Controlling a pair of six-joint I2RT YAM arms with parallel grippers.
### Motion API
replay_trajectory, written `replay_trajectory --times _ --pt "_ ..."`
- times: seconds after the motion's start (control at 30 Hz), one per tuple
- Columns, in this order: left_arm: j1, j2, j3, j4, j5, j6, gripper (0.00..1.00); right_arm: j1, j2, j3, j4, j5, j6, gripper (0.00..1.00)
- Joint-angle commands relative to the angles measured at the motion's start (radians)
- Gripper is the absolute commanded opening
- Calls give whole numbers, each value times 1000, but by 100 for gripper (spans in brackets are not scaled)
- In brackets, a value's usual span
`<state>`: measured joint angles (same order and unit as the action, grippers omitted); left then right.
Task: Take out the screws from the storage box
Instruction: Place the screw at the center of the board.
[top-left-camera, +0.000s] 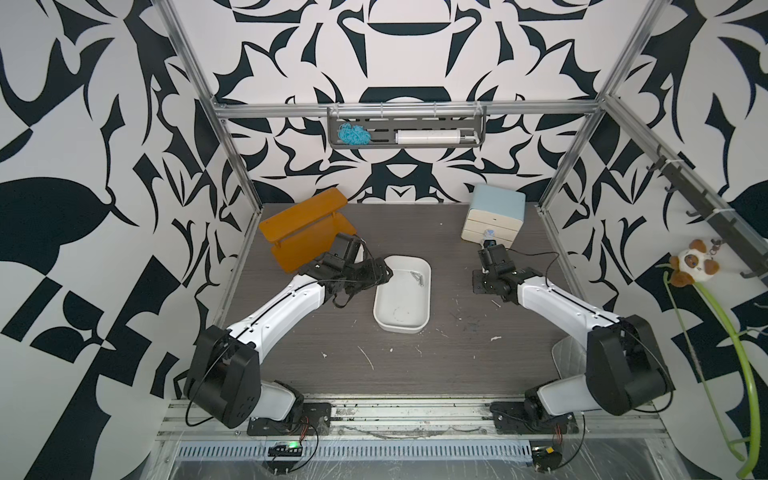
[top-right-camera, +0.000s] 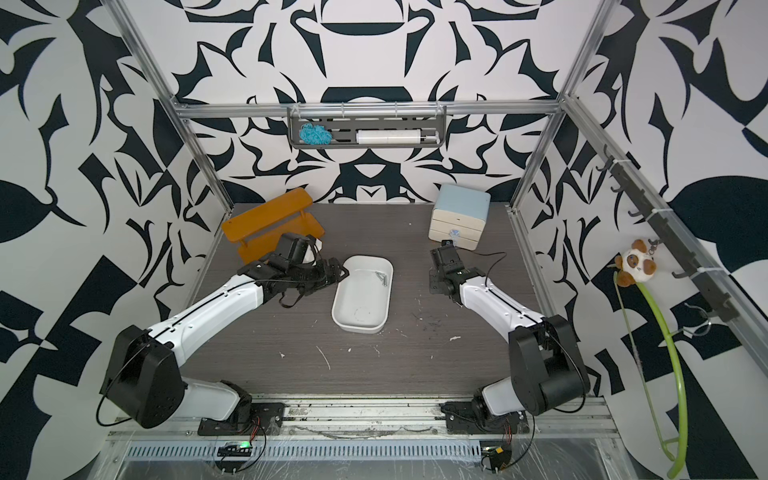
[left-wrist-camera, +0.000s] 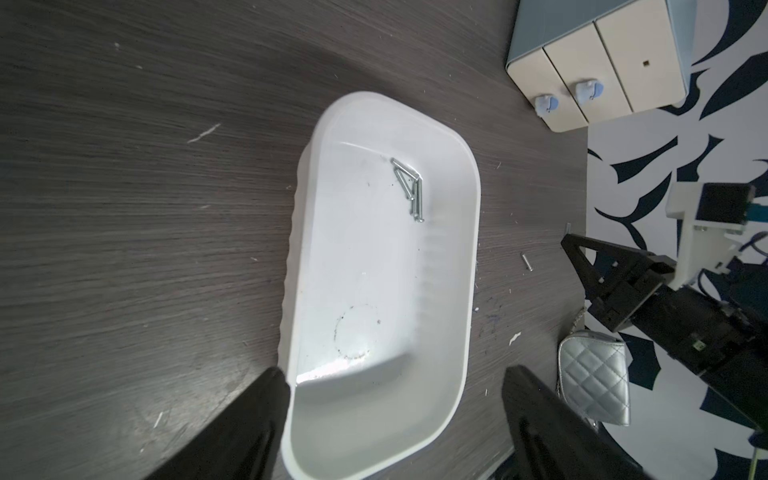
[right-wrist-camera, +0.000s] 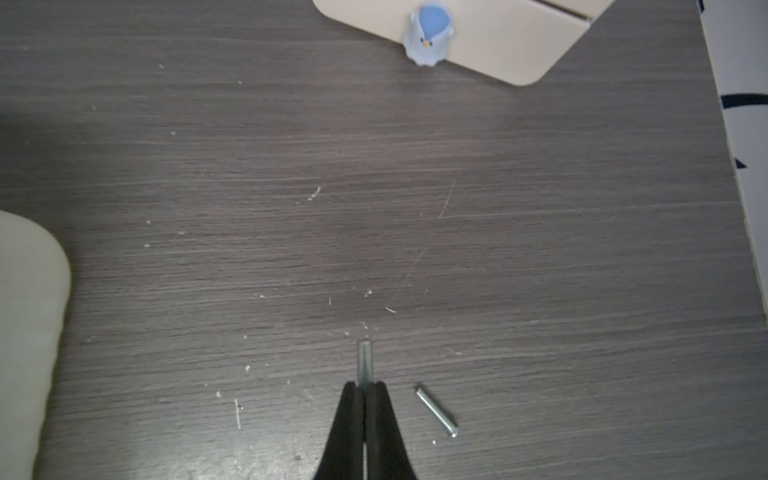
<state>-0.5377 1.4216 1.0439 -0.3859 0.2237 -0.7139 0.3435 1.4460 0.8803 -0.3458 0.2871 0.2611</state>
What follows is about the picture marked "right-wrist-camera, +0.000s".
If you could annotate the cream blue drawer box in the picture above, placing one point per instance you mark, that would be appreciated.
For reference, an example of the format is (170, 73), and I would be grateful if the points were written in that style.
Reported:
(516, 42)

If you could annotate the small blue penguin figurine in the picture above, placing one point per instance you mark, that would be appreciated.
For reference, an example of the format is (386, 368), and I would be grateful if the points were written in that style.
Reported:
(428, 34)

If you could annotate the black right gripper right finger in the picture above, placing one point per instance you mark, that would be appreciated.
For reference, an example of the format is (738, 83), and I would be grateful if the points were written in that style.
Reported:
(387, 457)

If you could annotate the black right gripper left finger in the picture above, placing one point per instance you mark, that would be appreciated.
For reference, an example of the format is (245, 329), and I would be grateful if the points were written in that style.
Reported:
(342, 458)

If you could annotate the silver screw with round head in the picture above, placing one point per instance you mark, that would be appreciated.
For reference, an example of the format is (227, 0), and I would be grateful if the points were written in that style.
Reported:
(438, 411)

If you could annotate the white oval storage tray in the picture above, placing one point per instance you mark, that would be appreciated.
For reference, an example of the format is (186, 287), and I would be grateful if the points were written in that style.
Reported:
(35, 290)

